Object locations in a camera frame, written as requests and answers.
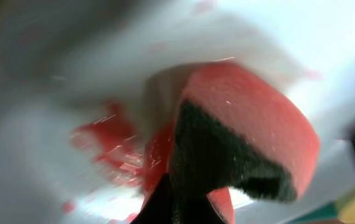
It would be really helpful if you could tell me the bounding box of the light blue plate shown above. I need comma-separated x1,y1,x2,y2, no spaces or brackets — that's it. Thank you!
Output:
0,1,355,223

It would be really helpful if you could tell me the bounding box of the teal plastic tray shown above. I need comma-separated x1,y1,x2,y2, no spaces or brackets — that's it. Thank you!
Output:
288,202,339,224

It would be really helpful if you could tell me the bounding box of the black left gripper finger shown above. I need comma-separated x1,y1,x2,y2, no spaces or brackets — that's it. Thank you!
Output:
131,174,174,224

